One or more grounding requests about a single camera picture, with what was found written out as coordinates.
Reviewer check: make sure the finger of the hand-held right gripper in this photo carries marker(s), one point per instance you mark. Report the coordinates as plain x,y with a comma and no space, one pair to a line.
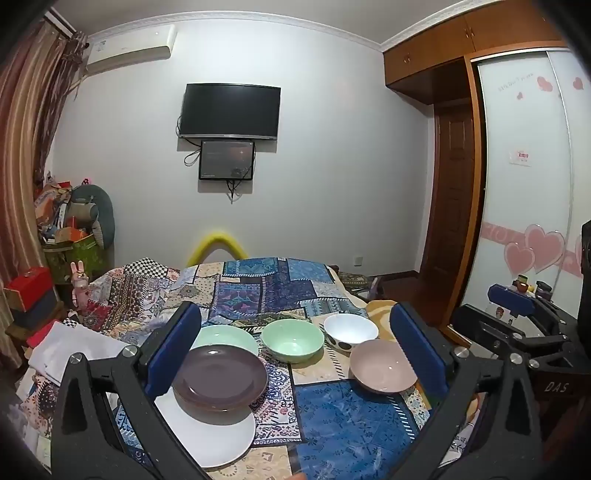
480,330
508,295

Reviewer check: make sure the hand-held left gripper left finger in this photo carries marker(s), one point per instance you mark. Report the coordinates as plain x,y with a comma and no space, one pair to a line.
175,350

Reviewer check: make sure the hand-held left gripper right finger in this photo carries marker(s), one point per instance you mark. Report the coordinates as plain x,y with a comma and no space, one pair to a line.
418,350

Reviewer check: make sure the pink bowl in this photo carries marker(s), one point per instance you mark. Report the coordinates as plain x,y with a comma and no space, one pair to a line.
381,367

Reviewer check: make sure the green plate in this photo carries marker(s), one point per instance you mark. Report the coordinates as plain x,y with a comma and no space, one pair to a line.
226,337

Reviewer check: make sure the white suitcase with stickers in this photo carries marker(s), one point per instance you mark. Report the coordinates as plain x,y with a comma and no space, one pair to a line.
501,314

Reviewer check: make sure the brown plate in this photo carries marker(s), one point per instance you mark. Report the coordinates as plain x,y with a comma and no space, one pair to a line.
217,378

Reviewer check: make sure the beige orange fleece blanket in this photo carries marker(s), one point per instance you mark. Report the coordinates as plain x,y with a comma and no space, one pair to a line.
381,308

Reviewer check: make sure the white polka dot bowl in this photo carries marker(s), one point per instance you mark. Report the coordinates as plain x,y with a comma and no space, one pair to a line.
350,330

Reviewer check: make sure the white plate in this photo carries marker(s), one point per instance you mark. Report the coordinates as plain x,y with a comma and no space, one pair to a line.
207,438

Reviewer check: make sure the patterned floor mat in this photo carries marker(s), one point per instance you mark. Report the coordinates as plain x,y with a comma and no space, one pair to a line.
353,279

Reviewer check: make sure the patchwork blanket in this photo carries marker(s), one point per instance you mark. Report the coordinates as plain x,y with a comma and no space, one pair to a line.
258,286

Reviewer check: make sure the white cloth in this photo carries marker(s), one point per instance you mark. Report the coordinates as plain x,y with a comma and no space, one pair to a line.
69,350

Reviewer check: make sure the pink rabbit toy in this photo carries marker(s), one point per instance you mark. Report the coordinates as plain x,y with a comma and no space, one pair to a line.
79,286

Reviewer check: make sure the green bowl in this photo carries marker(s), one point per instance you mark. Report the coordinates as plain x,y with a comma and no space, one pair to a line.
292,341

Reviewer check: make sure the yellow foam hoop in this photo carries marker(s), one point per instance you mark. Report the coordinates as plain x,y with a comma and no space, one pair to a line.
217,239

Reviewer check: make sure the brown wooden door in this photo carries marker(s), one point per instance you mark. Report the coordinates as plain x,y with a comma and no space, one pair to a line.
450,184

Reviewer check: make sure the green bag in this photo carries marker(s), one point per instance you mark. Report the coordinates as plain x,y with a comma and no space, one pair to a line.
78,254

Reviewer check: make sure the dark blue box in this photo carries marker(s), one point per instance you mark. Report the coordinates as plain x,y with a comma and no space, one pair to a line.
34,314

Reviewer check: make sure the red box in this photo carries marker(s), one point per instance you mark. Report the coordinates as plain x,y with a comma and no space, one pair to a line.
27,286

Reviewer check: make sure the wooden wardrobe with white doors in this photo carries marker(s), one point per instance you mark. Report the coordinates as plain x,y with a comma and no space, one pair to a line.
517,115

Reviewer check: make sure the pile of boxes and papers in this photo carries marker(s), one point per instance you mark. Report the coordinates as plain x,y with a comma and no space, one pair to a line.
55,212

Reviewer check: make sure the striped brown curtain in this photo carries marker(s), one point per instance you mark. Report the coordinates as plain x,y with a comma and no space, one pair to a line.
27,138

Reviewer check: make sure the white air conditioner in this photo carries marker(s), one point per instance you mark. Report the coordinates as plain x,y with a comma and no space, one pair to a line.
129,46

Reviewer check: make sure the small black wall monitor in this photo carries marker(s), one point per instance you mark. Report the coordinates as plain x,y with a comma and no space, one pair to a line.
226,159

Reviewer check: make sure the black wall television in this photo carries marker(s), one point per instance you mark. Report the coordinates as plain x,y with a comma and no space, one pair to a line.
230,110

